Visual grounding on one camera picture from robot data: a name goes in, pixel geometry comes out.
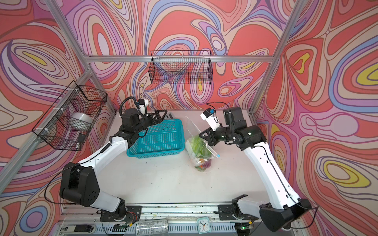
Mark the back black wire basket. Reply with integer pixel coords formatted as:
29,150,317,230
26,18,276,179
148,49,213,85

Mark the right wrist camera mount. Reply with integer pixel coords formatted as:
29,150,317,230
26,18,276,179
200,108,221,131

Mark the green lettuce leaf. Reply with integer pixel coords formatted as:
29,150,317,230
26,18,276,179
189,135,212,159

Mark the teal plastic basket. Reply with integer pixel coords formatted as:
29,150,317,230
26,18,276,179
127,119,185,159

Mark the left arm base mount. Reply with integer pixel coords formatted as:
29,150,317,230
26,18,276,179
100,199,142,223

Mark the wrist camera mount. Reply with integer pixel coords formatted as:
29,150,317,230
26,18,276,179
200,108,221,131
137,99,149,116

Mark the clear zip top bag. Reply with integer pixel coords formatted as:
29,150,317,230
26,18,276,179
183,116,220,172

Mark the left black wire basket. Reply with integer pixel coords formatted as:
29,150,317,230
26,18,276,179
32,81,108,151

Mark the black wire basket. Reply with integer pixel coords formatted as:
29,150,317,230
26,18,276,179
32,81,108,151
148,49,213,85

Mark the silver tape roll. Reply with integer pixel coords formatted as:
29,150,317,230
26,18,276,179
68,112,93,131

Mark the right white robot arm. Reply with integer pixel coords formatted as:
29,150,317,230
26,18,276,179
199,107,313,232

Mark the black corrugated cable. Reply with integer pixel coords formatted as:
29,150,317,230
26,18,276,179
119,96,139,114

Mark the purple red onion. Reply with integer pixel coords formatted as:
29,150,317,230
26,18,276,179
201,159,212,170

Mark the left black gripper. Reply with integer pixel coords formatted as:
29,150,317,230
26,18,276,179
132,110,167,135

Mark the small teal alarm clock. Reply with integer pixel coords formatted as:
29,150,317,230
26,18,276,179
197,217,212,234

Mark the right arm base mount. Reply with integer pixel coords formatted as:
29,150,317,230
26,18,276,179
213,194,258,221

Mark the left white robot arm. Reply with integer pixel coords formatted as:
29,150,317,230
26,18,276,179
60,108,167,219

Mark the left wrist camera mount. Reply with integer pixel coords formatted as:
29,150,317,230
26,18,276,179
137,99,149,116

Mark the silver drink can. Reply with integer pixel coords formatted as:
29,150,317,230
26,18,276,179
135,219,168,236

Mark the striped booklet behind basket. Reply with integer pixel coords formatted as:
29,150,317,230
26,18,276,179
167,112,175,120

